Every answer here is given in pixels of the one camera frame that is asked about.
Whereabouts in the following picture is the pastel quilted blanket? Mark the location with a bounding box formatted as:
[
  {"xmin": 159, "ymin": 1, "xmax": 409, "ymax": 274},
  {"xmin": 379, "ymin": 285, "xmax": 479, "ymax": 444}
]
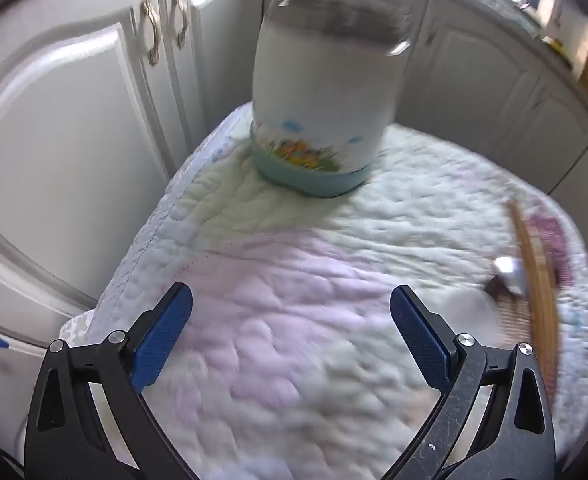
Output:
[{"xmin": 59, "ymin": 102, "xmax": 588, "ymax": 480}]

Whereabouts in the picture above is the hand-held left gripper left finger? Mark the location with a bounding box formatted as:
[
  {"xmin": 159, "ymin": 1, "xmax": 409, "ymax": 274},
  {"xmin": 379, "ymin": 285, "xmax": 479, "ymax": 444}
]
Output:
[{"xmin": 23, "ymin": 282, "xmax": 199, "ymax": 480}]

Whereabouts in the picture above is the white lower cabinet door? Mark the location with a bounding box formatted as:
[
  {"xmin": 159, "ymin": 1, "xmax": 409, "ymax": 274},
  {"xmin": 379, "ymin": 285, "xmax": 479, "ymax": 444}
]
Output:
[{"xmin": 0, "ymin": 320, "xmax": 65, "ymax": 466}]

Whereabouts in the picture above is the speckled kitchen countertop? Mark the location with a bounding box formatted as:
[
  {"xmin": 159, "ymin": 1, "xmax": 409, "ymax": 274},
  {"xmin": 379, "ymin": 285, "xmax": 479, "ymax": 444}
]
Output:
[{"xmin": 424, "ymin": 0, "xmax": 588, "ymax": 141}]

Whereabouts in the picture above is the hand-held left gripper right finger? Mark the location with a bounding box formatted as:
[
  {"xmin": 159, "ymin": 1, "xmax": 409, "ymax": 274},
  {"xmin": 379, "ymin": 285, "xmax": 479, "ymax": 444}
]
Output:
[{"xmin": 381, "ymin": 285, "xmax": 557, "ymax": 480}]

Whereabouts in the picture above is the white cartoon print utensil holder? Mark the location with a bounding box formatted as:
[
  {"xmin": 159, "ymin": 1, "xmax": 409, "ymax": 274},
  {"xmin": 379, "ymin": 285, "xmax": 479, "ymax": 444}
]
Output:
[{"xmin": 250, "ymin": 0, "xmax": 415, "ymax": 198}]

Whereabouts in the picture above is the wooden chopstick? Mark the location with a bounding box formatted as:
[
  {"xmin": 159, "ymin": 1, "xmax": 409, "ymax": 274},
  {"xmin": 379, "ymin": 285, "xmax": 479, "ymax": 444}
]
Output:
[
  {"xmin": 506, "ymin": 200, "xmax": 554, "ymax": 391},
  {"xmin": 511, "ymin": 202, "xmax": 562, "ymax": 396}
]

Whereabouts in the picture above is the metal cabinet handle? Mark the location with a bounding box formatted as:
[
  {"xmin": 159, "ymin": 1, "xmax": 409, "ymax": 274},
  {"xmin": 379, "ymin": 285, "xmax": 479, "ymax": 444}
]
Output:
[
  {"xmin": 170, "ymin": 0, "xmax": 191, "ymax": 51},
  {"xmin": 140, "ymin": 0, "xmax": 162, "ymax": 67}
]

